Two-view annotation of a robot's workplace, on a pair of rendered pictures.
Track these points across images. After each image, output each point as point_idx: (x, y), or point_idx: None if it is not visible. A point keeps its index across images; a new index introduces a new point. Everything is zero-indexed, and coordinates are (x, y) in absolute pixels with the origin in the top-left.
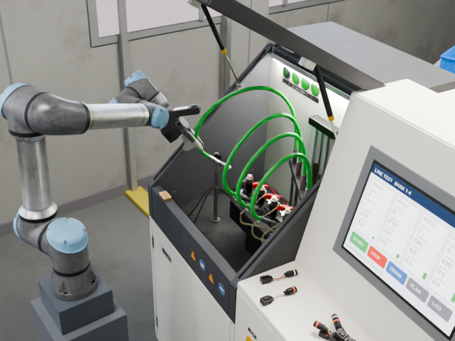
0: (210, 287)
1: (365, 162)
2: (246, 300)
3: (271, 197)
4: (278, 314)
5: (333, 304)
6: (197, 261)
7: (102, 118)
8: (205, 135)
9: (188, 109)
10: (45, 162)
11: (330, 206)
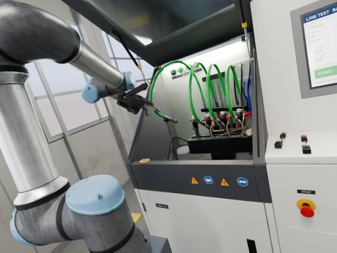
0: (226, 192)
1: (293, 23)
2: (285, 165)
3: None
4: (329, 150)
5: (336, 130)
6: (200, 181)
7: (90, 49)
8: (147, 120)
9: (140, 85)
10: (35, 116)
11: (278, 75)
